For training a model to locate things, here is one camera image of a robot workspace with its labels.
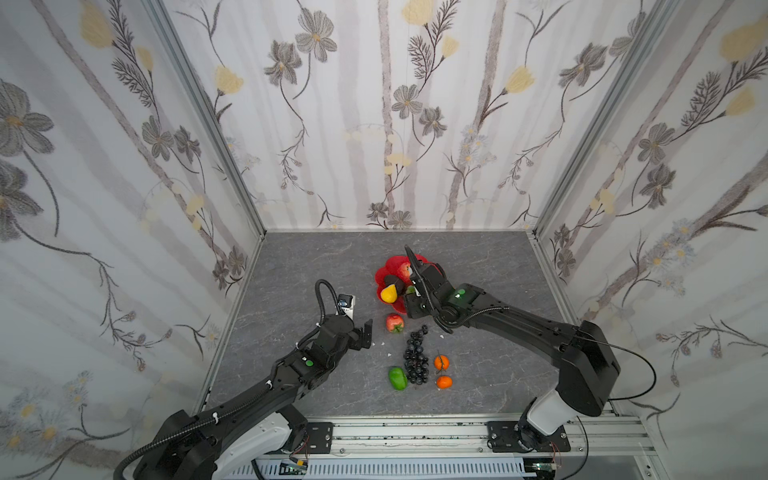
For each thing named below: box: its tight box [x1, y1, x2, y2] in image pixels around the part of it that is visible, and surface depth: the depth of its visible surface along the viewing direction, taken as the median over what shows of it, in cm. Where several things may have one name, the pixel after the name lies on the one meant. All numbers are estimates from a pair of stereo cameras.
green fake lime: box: [389, 367, 408, 391], surface depth 83 cm
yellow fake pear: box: [380, 284, 398, 304], surface depth 97 cm
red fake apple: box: [386, 313, 405, 333], surface depth 92 cm
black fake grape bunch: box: [403, 324, 429, 385], surface depth 84 cm
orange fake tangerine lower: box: [437, 375, 453, 389], surface depth 83 cm
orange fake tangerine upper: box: [433, 355, 450, 370], surface depth 86 cm
